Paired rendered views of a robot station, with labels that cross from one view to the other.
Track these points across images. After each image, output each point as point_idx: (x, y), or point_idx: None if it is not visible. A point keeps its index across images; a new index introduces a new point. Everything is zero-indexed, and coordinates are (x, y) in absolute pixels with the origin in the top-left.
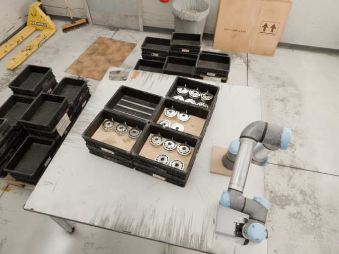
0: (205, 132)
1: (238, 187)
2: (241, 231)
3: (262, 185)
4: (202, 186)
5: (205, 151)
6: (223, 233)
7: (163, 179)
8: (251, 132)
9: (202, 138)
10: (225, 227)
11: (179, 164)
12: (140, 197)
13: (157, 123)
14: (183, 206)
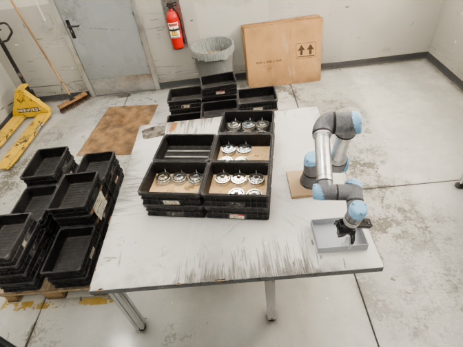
0: (273, 161)
1: (326, 176)
2: (344, 222)
3: None
4: (288, 213)
5: (280, 180)
6: (326, 248)
7: (242, 217)
8: (322, 124)
9: (271, 165)
10: (326, 244)
11: (256, 193)
12: (223, 243)
13: None
14: (273, 237)
